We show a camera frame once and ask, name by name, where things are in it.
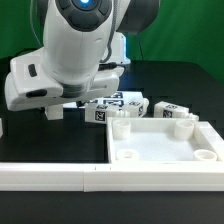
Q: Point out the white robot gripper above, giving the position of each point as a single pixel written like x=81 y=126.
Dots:
x=27 y=86

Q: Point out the white square tabletop tray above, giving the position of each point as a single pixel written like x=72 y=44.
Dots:
x=162 y=140

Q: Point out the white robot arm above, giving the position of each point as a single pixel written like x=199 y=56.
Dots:
x=72 y=65

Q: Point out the white left fence piece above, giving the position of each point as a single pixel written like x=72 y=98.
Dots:
x=1 y=127

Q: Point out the paper sheet with tags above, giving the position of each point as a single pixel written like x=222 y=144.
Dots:
x=118 y=98

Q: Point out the white front fence bar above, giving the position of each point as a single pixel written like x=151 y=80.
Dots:
x=185 y=176

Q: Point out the green backdrop curtain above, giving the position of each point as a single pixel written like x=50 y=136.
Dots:
x=184 y=30

